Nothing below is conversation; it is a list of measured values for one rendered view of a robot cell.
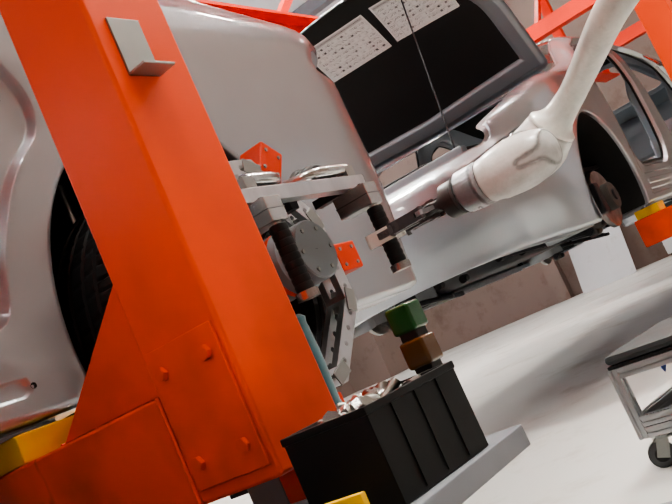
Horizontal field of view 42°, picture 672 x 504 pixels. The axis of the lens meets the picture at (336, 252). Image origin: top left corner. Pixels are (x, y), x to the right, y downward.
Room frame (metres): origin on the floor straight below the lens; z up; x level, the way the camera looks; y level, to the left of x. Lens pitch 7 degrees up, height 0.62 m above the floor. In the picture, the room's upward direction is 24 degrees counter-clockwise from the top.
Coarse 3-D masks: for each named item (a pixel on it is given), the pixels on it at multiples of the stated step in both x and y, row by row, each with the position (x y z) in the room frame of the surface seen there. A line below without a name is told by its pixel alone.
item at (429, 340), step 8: (424, 336) 1.20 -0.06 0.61; (432, 336) 1.21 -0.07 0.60; (408, 344) 1.20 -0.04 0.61; (416, 344) 1.20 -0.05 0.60; (424, 344) 1.19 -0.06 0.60; (432, 344) 1.21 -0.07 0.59; (408, 352) 1.21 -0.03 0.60; (416, 352) 1.20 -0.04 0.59; (424, 352) 1.19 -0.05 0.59; (432, 352) 1.20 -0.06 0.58; (440, 352) 1.22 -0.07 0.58; (408, 360) 1.21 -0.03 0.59; (416, 360) 1.20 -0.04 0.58; (424, 360) 1.20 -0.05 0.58; (432, 360) 1.19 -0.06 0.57; (416, 368) 1.21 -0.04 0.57
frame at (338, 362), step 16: (240, 160) 1.88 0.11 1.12; (304, 208) 2.01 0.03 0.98; (288, 224) 2.02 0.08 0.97; (320, 224) 2.03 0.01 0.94; (336, 272) 2.01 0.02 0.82; (320, 288) 2.04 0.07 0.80; (336, 288) 2.01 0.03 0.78; (336, 304) 2.02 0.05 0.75; (352, 304) 2.01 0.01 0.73; (336, 320) 2.04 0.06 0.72; (352, 320) 2.00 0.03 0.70; (336, 336) 1.95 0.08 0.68; (352, 336) 1.98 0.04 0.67; (336, 352) 1.92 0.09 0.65; (336, 368) 1.89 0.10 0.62; (336, 384) 1.87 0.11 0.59
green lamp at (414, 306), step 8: (400, 304) 1.20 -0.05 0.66; (408, 304) 1.20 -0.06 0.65; (416, 304) 1.21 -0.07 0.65; (392, 312) 1.20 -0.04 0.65; (400, 312) 1.20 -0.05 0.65; (408, 312) 1.19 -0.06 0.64; (416, 312) 1.20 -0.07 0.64; (392, 320) 1.21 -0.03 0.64; (400, 320) 1.20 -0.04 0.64; (408, 320) 1.19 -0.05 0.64; (416, 320) 1.20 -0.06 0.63; (424, 320) 1.21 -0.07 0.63; (392, 328) 1.21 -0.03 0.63; (400, 328) 1.20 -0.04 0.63; (408, 328) 1.20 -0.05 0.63; (416, 328) 1.20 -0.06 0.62
